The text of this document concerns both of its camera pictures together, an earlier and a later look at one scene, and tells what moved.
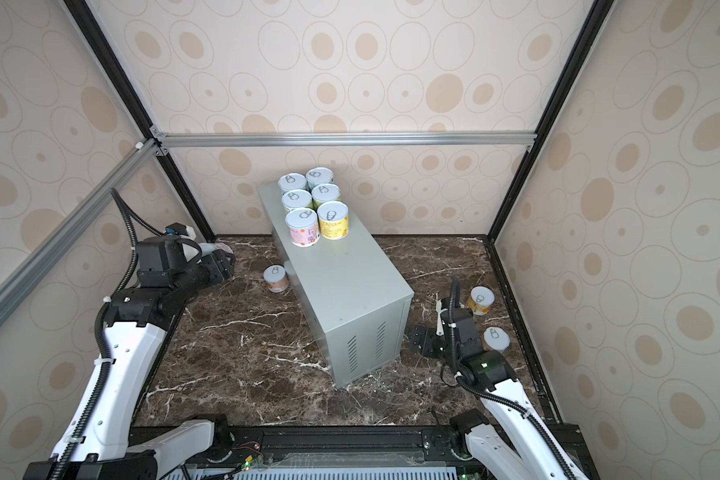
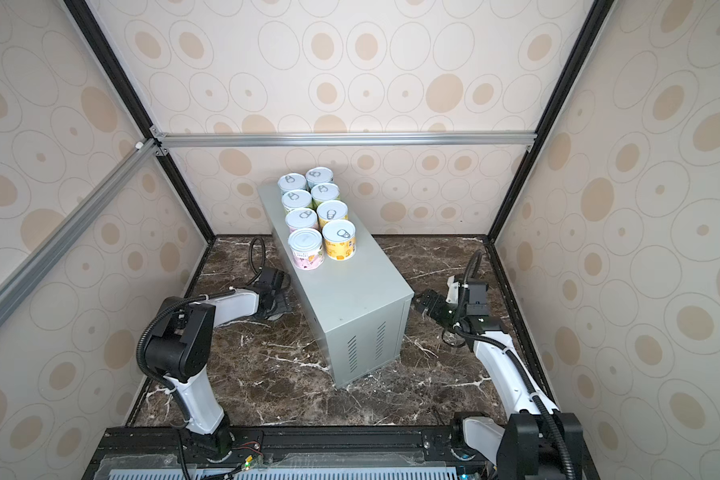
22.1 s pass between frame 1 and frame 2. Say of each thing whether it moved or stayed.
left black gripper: moved
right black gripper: moved
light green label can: stayed
